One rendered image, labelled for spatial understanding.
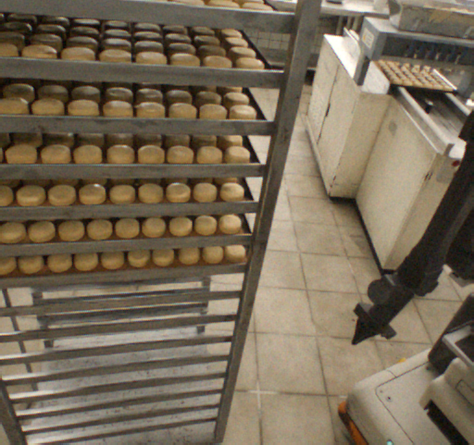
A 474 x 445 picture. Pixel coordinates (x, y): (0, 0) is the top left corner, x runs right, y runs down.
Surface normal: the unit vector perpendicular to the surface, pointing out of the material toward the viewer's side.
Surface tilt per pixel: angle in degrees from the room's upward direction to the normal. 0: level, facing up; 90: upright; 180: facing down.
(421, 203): 90
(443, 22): 115
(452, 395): 8
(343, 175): 90
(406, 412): 0
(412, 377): 0
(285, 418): 0
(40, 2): 90
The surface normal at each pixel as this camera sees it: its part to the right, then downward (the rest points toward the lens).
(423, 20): -0.05, 0.88
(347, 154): 0.00, 0.60
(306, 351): 0.12, -0.79
